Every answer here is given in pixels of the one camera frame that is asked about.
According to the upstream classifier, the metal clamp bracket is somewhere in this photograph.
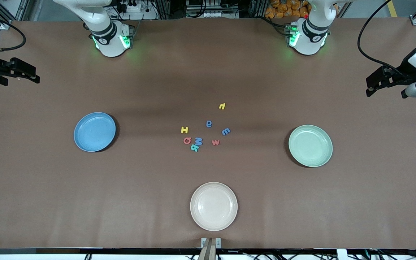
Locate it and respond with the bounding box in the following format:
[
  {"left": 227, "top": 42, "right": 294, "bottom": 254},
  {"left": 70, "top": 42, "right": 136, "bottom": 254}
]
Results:
[{"left": 201, "top": 237, "right": 221, "bottom": 249}]

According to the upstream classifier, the green plate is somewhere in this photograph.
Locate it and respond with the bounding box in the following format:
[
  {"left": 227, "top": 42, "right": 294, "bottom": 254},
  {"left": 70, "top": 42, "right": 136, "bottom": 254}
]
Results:
[{"left": 289, "top": 125, "right": 333, "bottom": 168}]

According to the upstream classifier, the beige plate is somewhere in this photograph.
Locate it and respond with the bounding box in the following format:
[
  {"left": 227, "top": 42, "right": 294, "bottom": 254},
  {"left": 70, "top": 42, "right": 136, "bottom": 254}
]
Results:
[{"left": 190, "top": 182, "right": 238, "bottom": 231}]

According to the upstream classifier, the blue plate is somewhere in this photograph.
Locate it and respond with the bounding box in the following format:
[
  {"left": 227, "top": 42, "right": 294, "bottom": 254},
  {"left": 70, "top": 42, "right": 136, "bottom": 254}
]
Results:
[{"left": 74, "top": 112, "right": 116, "bottom": 152}]

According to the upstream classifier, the beige mounting bar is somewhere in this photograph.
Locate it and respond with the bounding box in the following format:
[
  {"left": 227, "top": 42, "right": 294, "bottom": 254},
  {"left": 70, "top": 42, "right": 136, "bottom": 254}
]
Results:
[{"left": 198, "top": 238, "right": 216, "bottom": 260}]

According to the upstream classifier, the bag of orange items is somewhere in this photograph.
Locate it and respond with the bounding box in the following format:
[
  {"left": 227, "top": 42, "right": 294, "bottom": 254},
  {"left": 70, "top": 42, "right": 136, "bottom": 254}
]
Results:
[{"left": 265, "top": 0, "right": 311, "bottom": 19}]

